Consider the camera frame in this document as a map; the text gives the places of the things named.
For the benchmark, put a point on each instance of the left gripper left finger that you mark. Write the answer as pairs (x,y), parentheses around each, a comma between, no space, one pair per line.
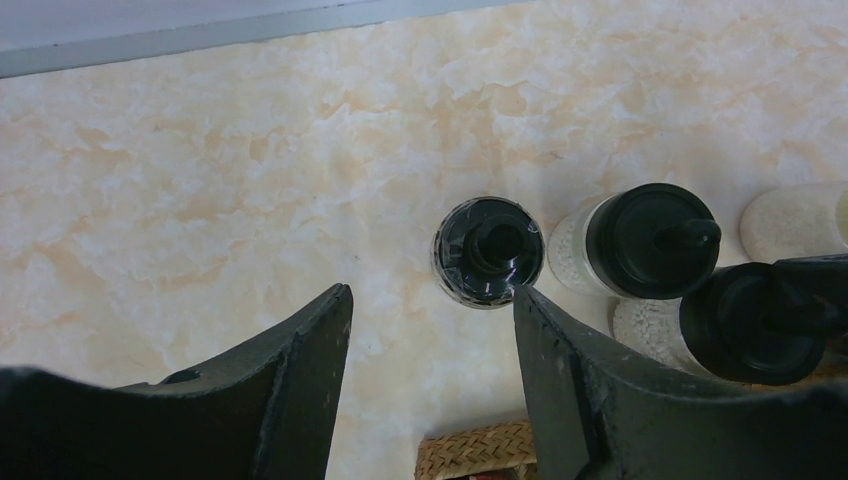
(264,409)

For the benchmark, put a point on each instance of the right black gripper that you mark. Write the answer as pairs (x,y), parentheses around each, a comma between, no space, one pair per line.
(809,296)

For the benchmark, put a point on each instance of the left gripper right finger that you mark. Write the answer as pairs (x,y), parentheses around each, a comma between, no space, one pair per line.
(599,410)

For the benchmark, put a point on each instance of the black cap shaker front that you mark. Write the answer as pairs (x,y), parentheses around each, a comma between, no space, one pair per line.
(733,327)

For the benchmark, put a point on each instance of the black cap shaker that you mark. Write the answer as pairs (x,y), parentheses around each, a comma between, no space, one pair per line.
(655,241)
(733,327)

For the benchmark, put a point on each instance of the yellow lid small bottle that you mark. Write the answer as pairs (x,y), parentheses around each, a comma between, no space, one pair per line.
(792,222)

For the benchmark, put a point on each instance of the woven bamboo divided tray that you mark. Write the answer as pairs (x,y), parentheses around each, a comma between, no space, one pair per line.
(501,451)

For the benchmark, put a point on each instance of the black cap shaker rear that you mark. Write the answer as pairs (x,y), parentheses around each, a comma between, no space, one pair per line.
(655,241)

